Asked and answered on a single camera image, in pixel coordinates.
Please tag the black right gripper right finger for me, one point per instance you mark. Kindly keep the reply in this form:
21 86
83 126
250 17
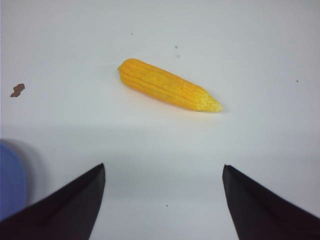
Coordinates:
259 214

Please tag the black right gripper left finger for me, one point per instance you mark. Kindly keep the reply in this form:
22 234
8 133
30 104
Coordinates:
69 213

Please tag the blue round plate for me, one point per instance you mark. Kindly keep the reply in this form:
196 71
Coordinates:
13 183

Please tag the yellow corn cob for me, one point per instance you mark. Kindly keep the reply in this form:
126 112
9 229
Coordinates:
167 87

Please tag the small brown scrap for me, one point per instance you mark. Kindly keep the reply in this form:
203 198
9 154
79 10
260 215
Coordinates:
17 90

